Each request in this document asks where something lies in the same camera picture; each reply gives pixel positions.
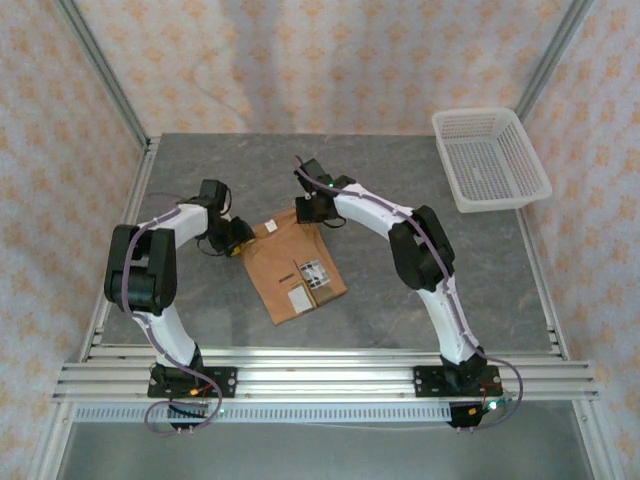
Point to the aluminium side rail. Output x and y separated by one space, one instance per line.
543 285
141 180

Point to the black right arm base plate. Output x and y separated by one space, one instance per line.
427 382

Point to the aluminium mounting rail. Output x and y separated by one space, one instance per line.
325 380

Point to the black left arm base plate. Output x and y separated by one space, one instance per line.
222 382

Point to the tan brown t-shirt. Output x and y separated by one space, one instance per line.
295 270

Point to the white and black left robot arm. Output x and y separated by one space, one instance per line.
165 330

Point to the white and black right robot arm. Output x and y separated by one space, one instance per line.
445 320

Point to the white perforated plastic basket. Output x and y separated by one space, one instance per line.
530 170

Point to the aluminium frame leg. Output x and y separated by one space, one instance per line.
50 445
597 445

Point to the aluminium frame post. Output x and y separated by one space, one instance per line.
555 55
100 65

